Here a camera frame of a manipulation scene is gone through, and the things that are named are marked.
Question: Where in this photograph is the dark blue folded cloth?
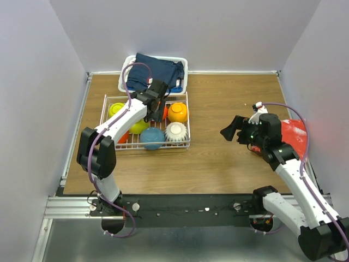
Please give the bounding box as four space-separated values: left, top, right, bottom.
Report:
126 52 185 93

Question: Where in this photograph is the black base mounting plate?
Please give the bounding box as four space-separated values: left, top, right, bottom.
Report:
89 193 287 229

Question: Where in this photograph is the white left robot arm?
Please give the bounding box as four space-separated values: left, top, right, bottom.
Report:
77 79 169 216

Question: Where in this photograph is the lime green bowl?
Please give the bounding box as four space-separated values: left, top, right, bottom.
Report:
129 119 149 135

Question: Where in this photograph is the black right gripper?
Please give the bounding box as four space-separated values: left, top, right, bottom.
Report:
220 114 267 148

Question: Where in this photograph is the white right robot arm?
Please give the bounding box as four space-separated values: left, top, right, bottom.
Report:
220 113 348 261

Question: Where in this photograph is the white wire dish rack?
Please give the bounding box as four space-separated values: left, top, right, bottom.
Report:
99 91 191 151

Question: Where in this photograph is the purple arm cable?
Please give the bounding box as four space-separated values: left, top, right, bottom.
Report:
87 62 152 238
252 102 349 261

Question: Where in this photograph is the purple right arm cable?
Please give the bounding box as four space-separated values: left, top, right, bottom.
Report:
252 102 349 261

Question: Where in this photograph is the red orange bowl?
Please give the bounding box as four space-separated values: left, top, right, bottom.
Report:
162 106 168 121
118 131 129 144

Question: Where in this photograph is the red plastic bag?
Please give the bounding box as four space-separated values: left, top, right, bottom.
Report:
251 118 309 160

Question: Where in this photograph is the yellow orange bowl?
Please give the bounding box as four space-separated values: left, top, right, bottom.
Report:
167 103 188 123

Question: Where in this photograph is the white black striped bowl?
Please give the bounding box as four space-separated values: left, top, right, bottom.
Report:
164 122 188 145

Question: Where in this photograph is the blue bowl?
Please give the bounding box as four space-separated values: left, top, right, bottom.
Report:
140 127 165 150

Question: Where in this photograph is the white plastic basket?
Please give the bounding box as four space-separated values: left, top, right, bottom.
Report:
117 55 189 96

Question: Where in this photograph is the aluminium frame rail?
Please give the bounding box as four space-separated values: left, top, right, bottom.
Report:
44 196 123 220

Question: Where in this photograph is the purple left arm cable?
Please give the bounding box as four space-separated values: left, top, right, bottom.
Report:
87 62 152 238

